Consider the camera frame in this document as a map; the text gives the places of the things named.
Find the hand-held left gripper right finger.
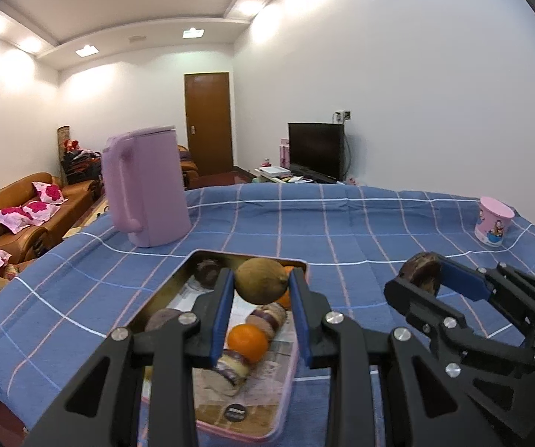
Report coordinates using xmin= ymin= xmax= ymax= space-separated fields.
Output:
xmin=288 ymin=269 xmax=501 ymax=447

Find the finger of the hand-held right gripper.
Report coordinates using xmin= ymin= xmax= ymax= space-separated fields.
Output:
xmin=383 ymin=276 xmax=472 ymax=337
xmin=440 ymin=257 xmax=535 ymax=323

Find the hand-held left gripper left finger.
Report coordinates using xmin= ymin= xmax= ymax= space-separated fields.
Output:
xmin=23 ymin=267 xmax=235 ymax=447

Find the large orange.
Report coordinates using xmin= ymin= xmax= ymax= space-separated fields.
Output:
xmin=277 ymin=265 xmax=296 ymax=310

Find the dark mangosteen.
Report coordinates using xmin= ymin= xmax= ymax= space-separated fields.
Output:
xmin=398 ymin=251 xmax=443 ymax=296
xmin=194 ymin=259 xmax=224 ymax=289

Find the medium orange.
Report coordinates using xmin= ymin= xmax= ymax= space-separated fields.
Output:
xmin=227 ymin=324 xmax=269 ymax=364

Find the striped cake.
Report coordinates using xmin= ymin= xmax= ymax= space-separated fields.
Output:
xmin=209 ymin=351 xmax=252 ymax=387

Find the large purple fig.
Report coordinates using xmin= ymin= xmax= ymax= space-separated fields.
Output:
xmin=145 ymin=308 xmax=196 ymax=333

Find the pink tin box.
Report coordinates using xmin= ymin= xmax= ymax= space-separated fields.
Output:
xmin=128 ymin=250 xmax=308 ymax=443

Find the pink cartoon cup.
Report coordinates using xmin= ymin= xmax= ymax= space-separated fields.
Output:
xmin=475 ymin=196 xmax=515 ymax=248

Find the printed paper leaflet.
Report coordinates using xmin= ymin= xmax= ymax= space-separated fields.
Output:
xmin=174 ymin=284 xmax=296 ymax=424

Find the blue checked cloth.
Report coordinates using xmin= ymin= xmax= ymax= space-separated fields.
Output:
xmin=0 ymin=183 xmax=535 ymax=447

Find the pink electric kettle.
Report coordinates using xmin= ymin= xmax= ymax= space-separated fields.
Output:
xmin=101 ymin=124 xmax=191 ymax=248

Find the low television stand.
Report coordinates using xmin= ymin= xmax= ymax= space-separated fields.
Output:
xmin=249 ymin=168 xmax=358 ymax=186

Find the brown leather armchair sofa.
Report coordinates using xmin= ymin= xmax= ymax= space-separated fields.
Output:
xmin=177 ymin=145 xmax=201 ymax=191

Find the black television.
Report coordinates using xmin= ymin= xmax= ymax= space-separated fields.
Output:
xmin=288 ymin=122 xmax=345 ymax=182

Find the brown wooden door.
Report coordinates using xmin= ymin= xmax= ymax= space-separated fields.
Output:
xmin=184 ymin=73 xmax=235 ymax=178

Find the dark cloth pile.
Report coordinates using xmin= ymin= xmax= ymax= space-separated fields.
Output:
xmin=60 ymin=149 xmax=105 ymax=185

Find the standing rolled scroll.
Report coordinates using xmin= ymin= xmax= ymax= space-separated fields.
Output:
xmin=57 ymin=126 xmax=72 ymax=174

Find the black power cable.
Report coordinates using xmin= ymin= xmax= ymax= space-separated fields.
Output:
xmin=341 ymin=118 xmax=353 ymax=180

